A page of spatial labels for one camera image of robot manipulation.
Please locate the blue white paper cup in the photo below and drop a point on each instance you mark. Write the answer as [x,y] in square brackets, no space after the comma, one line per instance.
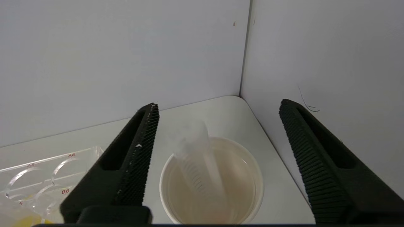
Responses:
[211,189]

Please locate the test tube with red pigment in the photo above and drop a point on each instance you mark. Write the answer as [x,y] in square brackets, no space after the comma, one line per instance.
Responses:
[199,157]

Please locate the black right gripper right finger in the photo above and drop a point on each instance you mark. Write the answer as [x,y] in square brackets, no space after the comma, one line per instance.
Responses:
[334,176]

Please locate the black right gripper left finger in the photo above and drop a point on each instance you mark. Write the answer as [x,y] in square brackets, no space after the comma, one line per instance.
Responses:
[126,170]

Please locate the clear acrylic test tube rack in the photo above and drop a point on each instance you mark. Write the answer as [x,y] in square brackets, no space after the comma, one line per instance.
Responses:
[41,176]

